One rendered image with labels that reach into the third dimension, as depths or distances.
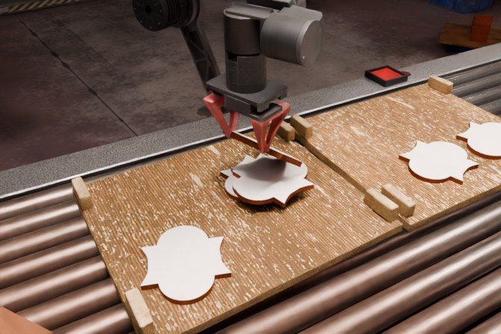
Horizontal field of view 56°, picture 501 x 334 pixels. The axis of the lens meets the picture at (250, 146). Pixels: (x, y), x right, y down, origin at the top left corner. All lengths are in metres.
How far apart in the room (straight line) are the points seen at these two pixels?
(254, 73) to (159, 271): 0.29
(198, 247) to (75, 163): 0.36
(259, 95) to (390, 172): 0.32
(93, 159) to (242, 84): 0.41
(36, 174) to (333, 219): 0.54
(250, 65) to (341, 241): 0.29
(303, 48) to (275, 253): 0.29
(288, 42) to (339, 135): 0.41
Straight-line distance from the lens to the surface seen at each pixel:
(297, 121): 0.93
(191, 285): 0.63
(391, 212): 0.74
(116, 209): 0.78
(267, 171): 0.78
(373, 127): 0.99
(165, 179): 0.82
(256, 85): 0.64
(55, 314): 0.68
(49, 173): 0.93
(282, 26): 0.58
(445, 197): 0.83
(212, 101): 0.68
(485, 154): 0.96
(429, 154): 0.91
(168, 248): 0.68
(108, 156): 0.95
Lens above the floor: 1.42
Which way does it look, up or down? 33 degrees down
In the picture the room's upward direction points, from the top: straight up
